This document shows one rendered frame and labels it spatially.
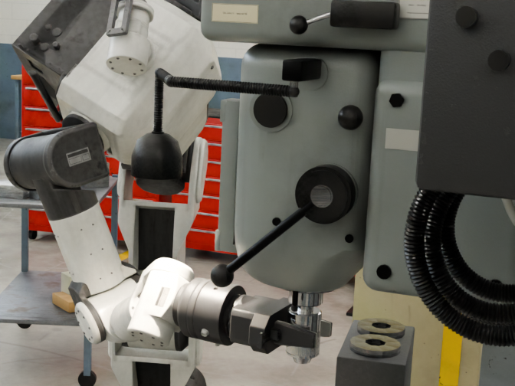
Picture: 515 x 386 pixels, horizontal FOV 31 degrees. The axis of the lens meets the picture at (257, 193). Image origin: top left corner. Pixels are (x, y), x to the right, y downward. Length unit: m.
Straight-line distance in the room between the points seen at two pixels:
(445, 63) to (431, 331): 2.31
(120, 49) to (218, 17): 0.39
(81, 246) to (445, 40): 0.93
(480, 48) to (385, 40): 0.29
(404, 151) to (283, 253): 0.21
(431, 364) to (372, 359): 1.48
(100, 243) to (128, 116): 0.22
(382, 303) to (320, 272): 1.91
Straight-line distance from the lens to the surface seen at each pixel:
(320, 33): 1.13
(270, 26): 1.15
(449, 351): 3.11
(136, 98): 1.61
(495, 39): 0.84
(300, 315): 1.29
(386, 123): 1.11
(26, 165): 1.62
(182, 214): 1.95
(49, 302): 4.53
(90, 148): 1.60
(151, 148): 1.30
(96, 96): 1.63
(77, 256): 1.63
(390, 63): 1.12
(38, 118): 6.82
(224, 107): 1.28
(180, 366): 2.06
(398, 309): 3.10
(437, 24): 0.84
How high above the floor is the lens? 1.66
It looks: 10 degrees down
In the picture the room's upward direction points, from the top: 3 degrees clockwise
